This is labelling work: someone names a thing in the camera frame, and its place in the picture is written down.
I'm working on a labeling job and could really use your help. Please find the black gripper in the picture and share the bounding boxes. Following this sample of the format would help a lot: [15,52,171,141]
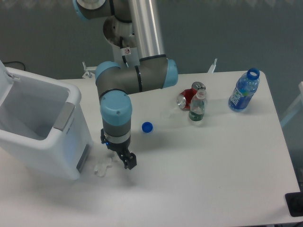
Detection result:
[100,129,137,169]

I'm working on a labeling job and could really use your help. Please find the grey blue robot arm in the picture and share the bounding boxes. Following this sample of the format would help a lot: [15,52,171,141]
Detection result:
[73,0,178,169]

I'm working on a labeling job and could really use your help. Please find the blue bottle cap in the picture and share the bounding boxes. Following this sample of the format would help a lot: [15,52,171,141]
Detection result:
[142,122,153,133]

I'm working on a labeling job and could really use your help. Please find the crushed red soda can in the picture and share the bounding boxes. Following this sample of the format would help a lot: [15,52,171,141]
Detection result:
[176,81,206,111]

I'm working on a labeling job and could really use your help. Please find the clear green label bottle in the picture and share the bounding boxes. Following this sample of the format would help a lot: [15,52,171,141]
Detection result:
[188,88,207,122]

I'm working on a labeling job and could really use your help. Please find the white open trash bin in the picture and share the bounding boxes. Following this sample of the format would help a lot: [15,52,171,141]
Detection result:
[0,65,93,180]

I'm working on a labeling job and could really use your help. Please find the blue plastic drink bottle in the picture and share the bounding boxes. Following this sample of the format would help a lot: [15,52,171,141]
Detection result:
[228,68,260,112]

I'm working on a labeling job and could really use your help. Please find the black device at edge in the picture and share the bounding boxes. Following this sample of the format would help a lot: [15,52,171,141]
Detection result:
[285,192,303,217]

